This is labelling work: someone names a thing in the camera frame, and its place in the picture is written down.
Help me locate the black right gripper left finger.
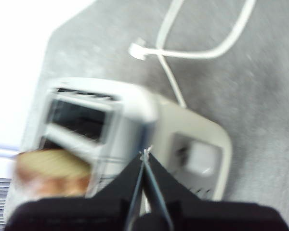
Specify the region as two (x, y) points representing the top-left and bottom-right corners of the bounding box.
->
(4, 153), (145, 231)

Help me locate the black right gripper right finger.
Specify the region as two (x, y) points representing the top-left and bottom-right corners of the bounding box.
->
(146, 152), (289, 231)

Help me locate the grey toaster lever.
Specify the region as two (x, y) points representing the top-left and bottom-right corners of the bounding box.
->
(186, 141), (220, 175)

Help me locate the brown toast bread slice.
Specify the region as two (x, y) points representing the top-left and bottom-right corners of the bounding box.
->
(13, 149), (92, 198)

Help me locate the cream toaster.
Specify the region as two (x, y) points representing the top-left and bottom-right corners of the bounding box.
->
(4, 77), (233, 217)

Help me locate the white power cable with plug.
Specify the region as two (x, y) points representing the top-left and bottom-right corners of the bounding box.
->
(129, 0), (256, 108)

